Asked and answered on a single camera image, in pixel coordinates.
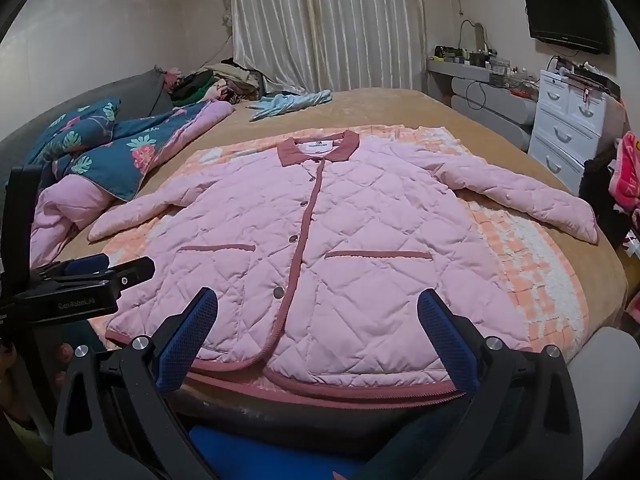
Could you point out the blue floral quilt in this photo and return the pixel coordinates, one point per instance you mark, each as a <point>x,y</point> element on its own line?
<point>145,145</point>

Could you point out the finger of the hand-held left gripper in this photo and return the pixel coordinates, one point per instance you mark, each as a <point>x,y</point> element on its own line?
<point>132,272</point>
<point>87,264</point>

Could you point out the grey vanity table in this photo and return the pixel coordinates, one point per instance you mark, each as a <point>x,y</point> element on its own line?
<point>490,102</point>

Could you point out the white drawer chest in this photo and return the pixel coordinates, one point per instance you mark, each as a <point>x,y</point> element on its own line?
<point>560,125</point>

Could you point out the black flat device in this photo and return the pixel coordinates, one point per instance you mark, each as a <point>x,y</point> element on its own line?
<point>592,80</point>

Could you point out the orange checked blanket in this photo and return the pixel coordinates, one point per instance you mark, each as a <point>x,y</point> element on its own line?
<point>530,260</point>

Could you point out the blue cloth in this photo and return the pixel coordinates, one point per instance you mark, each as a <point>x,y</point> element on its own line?
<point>260,452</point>

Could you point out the clutter of small bottles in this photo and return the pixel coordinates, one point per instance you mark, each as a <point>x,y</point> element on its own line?
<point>492,62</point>

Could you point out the pile of clothes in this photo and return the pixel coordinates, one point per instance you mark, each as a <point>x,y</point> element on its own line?
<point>215,82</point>

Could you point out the blue floral pillow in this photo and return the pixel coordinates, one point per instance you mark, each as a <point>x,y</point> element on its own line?
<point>75,130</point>

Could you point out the light blue garment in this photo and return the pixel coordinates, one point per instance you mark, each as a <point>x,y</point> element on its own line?
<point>285,102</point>

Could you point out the dark cloth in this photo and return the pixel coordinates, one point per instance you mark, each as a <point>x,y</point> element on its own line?
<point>597,195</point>

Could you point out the white curtain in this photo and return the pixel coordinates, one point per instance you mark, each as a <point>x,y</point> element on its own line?
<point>325,20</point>

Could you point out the bed with tan cover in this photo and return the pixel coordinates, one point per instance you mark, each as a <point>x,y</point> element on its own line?
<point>400,107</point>

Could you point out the person's left hand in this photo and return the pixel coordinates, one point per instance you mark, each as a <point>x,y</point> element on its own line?
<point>65,351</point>

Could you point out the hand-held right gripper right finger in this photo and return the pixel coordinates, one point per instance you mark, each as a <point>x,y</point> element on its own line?
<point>447,345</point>

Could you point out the pink quilted jacket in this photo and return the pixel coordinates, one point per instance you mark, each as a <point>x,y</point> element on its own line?
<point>350,220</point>

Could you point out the black television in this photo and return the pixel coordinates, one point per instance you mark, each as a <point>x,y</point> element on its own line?
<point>565,10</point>

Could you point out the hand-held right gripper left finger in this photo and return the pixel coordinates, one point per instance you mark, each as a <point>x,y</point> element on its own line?
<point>187,345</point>

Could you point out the grey pillow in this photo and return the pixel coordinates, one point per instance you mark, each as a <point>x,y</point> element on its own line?
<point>135,95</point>

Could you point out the pink printed cloth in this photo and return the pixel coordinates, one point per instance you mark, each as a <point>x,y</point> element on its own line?
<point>627,170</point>

